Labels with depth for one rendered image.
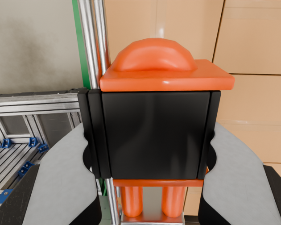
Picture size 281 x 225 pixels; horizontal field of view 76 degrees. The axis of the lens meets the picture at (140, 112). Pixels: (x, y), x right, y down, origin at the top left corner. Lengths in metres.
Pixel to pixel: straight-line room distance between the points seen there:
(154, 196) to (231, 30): 0.58
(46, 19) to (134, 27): 0.77
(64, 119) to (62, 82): 0.28
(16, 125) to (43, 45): 0.53
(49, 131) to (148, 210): 1.16
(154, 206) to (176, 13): 0.55
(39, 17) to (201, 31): 0.97
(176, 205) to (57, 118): 1.11
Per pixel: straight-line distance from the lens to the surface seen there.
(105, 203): 1.26
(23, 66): 1.45
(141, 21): 0.63
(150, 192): 0.22
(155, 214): 0.20
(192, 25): 0.65
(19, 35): 1.41
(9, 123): 1.43
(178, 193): 0.18
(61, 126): 1.26
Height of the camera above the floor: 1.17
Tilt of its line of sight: 62 degrees down
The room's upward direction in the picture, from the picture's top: 176 degrees counter-clockwise
